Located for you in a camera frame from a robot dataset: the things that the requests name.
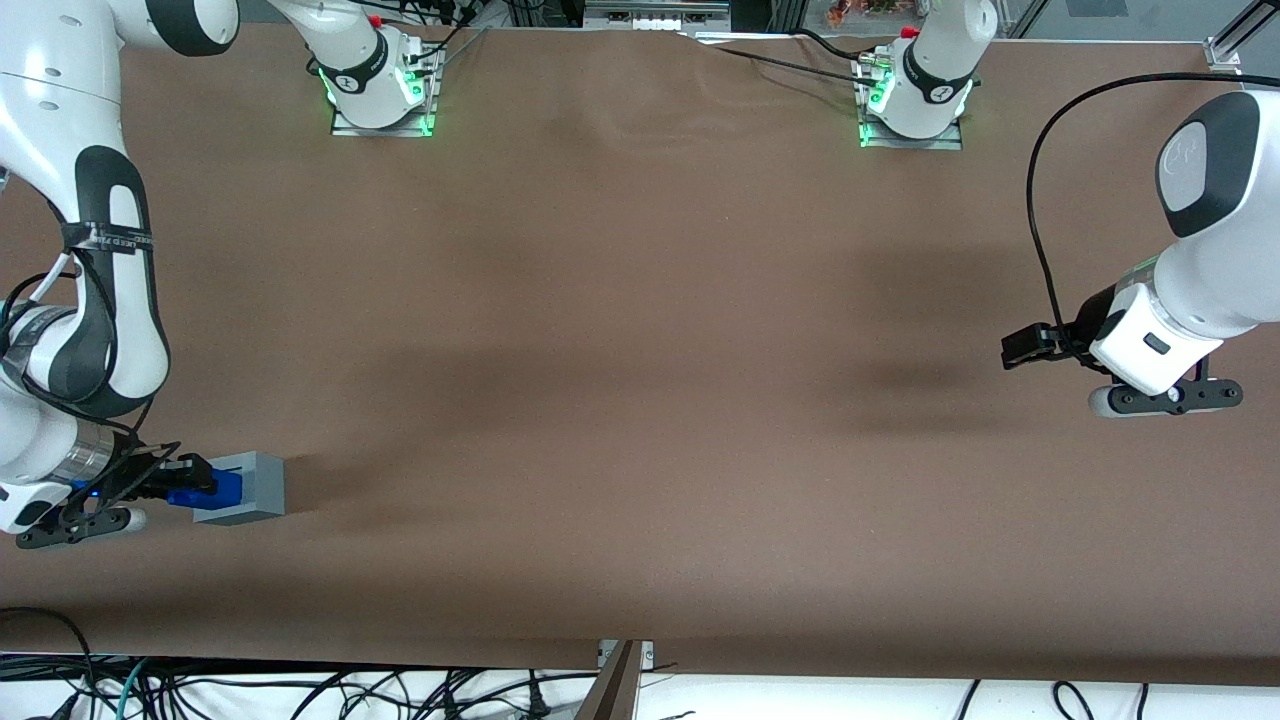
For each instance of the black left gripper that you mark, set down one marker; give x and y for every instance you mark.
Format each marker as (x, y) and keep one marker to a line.
(1092, 318)

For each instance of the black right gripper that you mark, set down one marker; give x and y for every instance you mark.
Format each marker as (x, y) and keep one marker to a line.
(146, 477)

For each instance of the blue plastic part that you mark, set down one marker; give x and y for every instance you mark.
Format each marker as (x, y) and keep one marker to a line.
(225, 488)

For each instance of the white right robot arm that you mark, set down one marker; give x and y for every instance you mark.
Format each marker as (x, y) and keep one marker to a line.
(110, 330)

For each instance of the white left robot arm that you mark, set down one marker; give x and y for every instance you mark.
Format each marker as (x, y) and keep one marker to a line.
(1230, 250)

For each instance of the gray square base block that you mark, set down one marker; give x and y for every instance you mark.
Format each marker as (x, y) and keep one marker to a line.
(265, 485)

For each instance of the colourful packets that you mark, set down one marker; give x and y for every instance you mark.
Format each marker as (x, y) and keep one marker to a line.
(860, 10)

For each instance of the brown paper table cover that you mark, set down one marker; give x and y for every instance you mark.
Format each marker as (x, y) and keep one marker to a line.
(640, 400)

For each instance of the aluminium profile bar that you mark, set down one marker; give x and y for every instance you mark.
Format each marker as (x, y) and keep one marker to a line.
(612, 690)

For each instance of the white power strip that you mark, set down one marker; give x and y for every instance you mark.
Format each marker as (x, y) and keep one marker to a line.
(655, 20)

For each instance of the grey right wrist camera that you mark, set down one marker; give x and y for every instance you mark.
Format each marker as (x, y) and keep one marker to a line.
(70, 528)

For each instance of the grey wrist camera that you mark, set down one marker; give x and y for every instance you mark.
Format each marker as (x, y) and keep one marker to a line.
(1160, 398)
(70, 528)

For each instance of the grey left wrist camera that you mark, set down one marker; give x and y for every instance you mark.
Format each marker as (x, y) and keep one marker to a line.
(1160, 398)

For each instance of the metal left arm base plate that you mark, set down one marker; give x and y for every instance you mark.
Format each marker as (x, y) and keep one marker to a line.
(945, 143)

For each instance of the aluminium corner bracket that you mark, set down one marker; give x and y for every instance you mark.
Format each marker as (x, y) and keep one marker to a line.
(1222, 55)

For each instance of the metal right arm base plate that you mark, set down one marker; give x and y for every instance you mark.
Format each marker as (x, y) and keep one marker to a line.
(345, 128)

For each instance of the small metal bracket plate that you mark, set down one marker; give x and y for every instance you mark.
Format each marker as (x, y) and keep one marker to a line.
(648, 655)

